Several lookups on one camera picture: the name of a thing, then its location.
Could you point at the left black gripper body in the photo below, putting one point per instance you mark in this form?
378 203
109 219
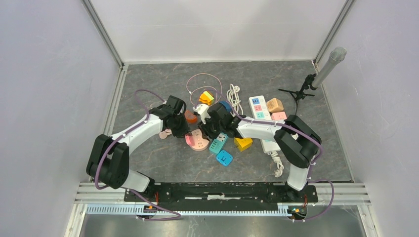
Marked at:
180 127

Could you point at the blue cube socket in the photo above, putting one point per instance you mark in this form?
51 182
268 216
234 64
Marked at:
226 105

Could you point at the blue plug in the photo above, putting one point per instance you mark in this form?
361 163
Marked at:
224 158

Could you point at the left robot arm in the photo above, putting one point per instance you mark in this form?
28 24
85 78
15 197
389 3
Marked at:
109 159

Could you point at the black tripod stand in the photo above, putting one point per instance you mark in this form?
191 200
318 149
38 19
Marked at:
301 94

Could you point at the yellow orange toy block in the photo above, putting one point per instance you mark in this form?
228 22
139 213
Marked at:
206 98

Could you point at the pink round socket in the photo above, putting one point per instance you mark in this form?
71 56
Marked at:
201 143

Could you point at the hot pink square plug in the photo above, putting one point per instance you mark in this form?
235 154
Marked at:
189 140

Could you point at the white long power strip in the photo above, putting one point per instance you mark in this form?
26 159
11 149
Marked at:
259 111

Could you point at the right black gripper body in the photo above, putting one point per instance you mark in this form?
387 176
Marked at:
211 130

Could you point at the beige dragon cube socket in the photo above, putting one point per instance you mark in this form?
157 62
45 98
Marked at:
275 105

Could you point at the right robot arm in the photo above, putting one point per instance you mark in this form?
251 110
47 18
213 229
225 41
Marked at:
300 145

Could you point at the yellow cube socket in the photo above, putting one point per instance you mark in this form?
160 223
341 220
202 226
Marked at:
243 143

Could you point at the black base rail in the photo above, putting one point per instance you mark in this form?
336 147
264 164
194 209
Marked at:
227 196

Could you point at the teal power strip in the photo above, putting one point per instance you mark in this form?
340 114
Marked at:
218 143

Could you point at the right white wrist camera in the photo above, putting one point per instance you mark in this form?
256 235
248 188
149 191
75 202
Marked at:
202 111

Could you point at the pink cube socket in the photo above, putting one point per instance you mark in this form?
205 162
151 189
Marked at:
279 116

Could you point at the orange semicircle block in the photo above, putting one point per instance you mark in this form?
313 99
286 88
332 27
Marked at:
190 117

